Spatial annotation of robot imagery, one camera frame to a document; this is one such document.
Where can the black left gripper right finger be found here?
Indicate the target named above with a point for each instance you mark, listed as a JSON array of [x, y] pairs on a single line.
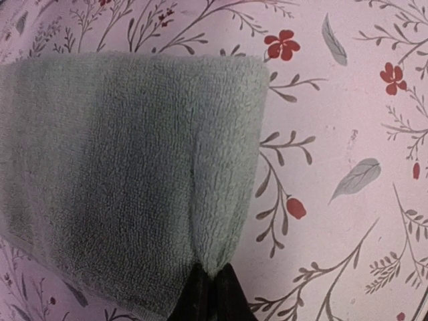
[[232, 304]]

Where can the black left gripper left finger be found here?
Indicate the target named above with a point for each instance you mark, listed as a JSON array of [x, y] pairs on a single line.
[[193, 302]]

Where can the green panda towel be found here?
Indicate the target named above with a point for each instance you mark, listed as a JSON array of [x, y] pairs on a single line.
[[120, 171]]

